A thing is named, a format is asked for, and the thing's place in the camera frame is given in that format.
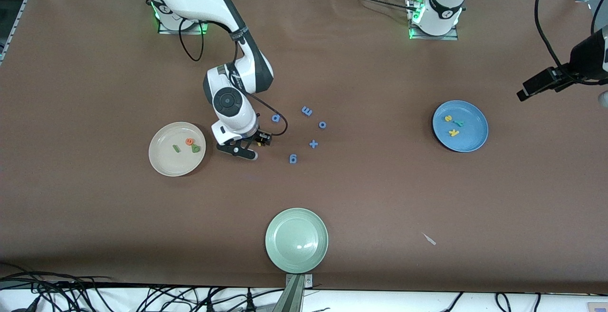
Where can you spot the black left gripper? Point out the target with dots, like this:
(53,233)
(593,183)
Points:
(559,75)

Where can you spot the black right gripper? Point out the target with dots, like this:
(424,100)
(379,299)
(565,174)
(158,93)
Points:
(257,136)

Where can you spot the green foam letter b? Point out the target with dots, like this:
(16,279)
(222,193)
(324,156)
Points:
(195,148)

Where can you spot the yellow foam letter k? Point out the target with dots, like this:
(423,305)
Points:
(454,133)

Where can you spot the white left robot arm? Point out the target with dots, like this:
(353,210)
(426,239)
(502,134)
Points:
(444,3)

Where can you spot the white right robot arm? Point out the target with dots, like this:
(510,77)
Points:
(228,100)

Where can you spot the blue foam letter p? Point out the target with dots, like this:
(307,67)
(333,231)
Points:
(276,118)

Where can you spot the blue foam letter m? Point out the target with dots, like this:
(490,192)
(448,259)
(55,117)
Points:
(307,111)

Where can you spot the blue plate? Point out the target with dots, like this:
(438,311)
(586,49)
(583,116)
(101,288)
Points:
(472,131)

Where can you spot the beige plate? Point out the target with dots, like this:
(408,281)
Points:
(166,160)

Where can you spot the pale green plate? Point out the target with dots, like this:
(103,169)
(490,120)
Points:
(297,241)

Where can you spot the brown table cover sheet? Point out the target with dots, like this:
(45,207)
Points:
(95,207)

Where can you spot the white paper scrap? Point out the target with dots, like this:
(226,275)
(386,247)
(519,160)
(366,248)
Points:
(429,239)

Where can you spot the beige box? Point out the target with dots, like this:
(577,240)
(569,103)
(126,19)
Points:
(597,307)

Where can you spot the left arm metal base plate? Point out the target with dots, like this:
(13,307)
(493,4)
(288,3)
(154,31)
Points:
(432,38)

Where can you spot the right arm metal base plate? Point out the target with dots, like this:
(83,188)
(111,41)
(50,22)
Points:
(190,32)

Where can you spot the aluminium camera mount post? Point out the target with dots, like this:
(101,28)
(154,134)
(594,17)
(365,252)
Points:
(292,297)

